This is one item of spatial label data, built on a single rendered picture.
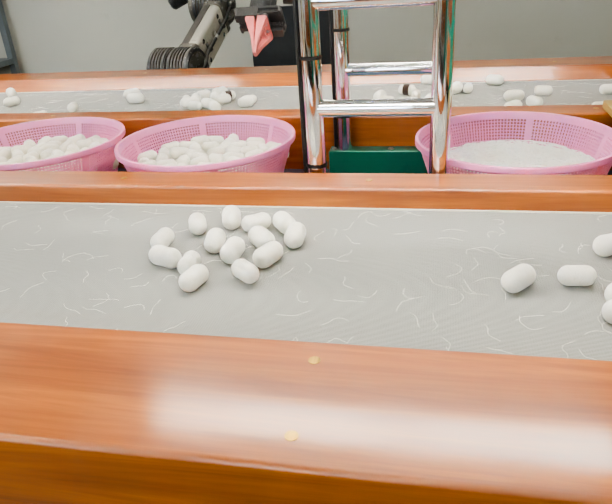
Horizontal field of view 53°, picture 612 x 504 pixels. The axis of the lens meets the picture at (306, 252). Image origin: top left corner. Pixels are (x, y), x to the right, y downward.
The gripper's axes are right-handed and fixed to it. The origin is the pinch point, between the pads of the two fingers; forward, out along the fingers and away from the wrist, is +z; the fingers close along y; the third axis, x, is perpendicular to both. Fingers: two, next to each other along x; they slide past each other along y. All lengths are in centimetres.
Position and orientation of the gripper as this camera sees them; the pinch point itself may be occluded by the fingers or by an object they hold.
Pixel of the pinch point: (255, 51)
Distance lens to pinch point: 136.2
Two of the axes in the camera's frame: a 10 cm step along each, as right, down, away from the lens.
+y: 9.8, 0.3, -2.0
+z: -1.0, 9.2, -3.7
